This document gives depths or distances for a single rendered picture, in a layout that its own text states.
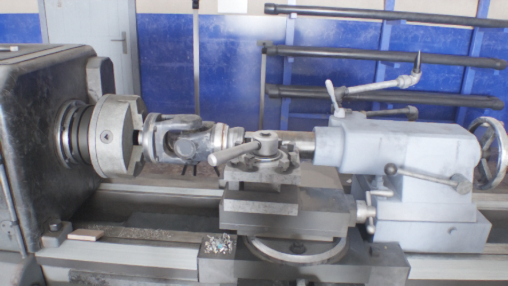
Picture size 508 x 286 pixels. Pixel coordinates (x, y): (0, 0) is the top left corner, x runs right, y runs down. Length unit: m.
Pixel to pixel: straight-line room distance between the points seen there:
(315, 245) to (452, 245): 0.45
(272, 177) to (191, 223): 0.62
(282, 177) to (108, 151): 0.49
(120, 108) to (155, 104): 3.30
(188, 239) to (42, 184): 0.42
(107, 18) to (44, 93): 3.28
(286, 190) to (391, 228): 0.35
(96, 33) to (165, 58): 0.81
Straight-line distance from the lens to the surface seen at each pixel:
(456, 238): 1.17
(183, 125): 1.03
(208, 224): 1.33
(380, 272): 1.01
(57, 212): 1.17
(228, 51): 4.04
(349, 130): 1.01
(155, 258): 1.03
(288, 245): 0.88
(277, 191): 0.84
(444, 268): 1.12
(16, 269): 1.13
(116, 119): 1.02
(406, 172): 1.01
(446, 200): 1.12
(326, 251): 0.87
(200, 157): 1.03
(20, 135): 1.00
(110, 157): 1.04
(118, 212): 1.46
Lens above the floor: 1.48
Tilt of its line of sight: 21 degrees down
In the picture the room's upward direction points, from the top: 2 degrees clockwise
